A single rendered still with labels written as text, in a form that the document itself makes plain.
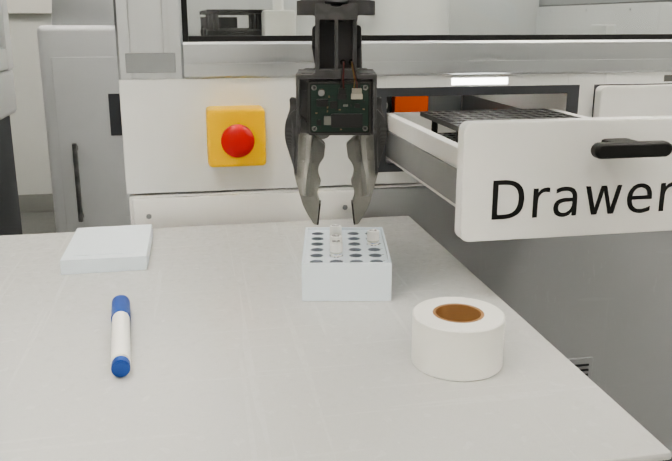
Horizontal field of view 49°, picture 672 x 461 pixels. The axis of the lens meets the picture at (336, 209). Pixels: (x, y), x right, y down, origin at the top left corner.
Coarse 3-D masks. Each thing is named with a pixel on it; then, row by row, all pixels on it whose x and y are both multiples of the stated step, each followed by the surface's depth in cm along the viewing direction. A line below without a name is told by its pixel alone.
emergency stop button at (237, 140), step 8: (232, 128) 88; (240, 128) 88; (248, 128) 89; (224, 136) 88; (232, 136) 88; (240, 136) 88; (248, 136) 89; (224, 144) 89; (232, 144) 88; (240, 144) 89; (248, 144) 89; (232, 152) 89; (240, 152) 89; (248, 152) 90
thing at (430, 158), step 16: (400, 112) 101; (416, 112) 101; (400, 128) 93; (416, 128) 87; (448, 128) 102; (400, 144) 93; (416, 144) 87; (432, 144) 81; (448, 144) 76; (400, 160) 93; (416, 160) 86; (432, 160) 80; (448, 160) 76; (416, 176) 86; (432, 176) 81; (448, 176) 75; (448, 192) 76
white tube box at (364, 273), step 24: (312, 240) 77; (360, 240) 77; (384, 240) 76; (312, 264) 69; (336, 264) 69; (360, 264) 69; (384, 264) 69; (312, 288) 69; (336, 288) 69; (360, 288) 69; (384, 288) 69
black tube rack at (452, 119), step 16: (432, 112) 96; (448, 112) 96; (464, 112) 96; (480, 112) 97; (496, 112) 97; (512, 112) 96; (528, 112) 96; (544, 112) 97; (560, 112) 96; (432, 128) 96
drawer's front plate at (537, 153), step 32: (480, 128) 66; (512, 128) 66; (544, 128) 67; (576, 128) 67; (608, 128) 68; (640, 128) 69; (480, 160) 66; (512, 160) 67; (544, 160) 68; (576, 160) 68; (608, 160) 69; (640, 160) 69; (480, 192) 67; (512, 192) 68; (544, 192) 68; (608, 192) 70; (640, 192) 70; (480, 224) 68; (512, 224) 69; (544, 224) 69; (576, 224) 70; (608, 224) 70; (640, 224) 71
